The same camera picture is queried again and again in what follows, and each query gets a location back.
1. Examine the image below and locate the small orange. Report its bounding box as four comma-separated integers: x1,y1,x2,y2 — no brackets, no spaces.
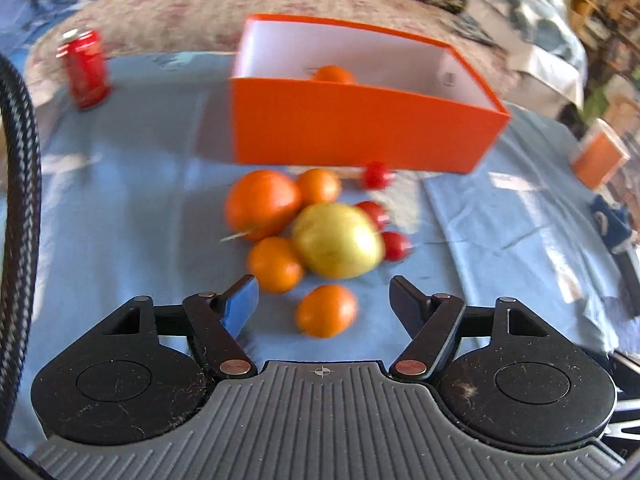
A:
296,168,342,206
295,284,358,338
246,236,305,295

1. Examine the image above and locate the red cherry tomato lower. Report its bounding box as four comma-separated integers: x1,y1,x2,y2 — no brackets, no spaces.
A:
382,231,412,262

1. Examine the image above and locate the red cherry tomato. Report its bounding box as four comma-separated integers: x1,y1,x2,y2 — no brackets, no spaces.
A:
382,231,412,262
360,162,395,191
356,200,390,231

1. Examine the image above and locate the red cherry tomato middle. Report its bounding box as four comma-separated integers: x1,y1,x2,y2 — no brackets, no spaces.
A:
356,200,390,231

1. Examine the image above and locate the yellow pear in pile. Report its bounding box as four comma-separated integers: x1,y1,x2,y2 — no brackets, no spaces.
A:
291,203,385,280

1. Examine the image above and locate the large orange near box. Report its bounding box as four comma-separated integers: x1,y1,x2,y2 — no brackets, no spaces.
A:
224,169,302,242

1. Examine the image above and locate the red cherry tomato top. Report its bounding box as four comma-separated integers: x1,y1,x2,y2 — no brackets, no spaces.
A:
360,162,395,191

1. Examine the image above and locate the small orange behind pear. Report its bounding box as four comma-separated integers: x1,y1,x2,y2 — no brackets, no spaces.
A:
296,168,342,206

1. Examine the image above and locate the blue white cloth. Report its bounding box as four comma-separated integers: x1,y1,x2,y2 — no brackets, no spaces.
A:
590,194,638,255

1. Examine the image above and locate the orange plastic cup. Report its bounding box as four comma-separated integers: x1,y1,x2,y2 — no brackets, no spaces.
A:
570,118,629,190

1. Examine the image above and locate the orange cardboard box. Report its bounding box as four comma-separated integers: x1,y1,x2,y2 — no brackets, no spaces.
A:
230,14,510,174

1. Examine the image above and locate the large orange right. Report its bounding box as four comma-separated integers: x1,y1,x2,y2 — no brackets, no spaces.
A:
312,65,356,84

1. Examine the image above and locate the red soda can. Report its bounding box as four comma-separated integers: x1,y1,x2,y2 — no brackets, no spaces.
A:
56,28,112,110

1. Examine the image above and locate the grey spotted pillow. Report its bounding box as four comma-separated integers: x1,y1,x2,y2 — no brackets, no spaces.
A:
466,0,588,108

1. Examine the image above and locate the blue checked blanket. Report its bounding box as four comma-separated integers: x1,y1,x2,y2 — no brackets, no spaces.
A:
1,0,79,70

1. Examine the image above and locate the wooden bookshelf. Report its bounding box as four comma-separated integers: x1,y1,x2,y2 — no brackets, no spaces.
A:
565,0,639,84

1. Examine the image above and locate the black braided cable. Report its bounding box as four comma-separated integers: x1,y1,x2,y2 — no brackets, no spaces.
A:
0,52,44,441

